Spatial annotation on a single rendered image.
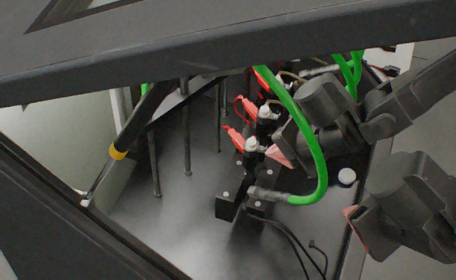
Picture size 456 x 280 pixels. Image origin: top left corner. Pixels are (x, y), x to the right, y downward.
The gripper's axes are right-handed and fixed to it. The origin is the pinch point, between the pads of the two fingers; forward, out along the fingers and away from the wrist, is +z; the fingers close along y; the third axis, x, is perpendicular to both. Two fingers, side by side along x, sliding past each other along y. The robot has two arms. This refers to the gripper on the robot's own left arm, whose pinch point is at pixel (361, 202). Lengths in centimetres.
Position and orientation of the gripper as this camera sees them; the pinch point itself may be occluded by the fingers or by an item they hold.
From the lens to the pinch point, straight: 83.2
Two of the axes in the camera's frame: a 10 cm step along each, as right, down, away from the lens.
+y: -7.9, 5.8, -2.0
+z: -3.0, -0.8, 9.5
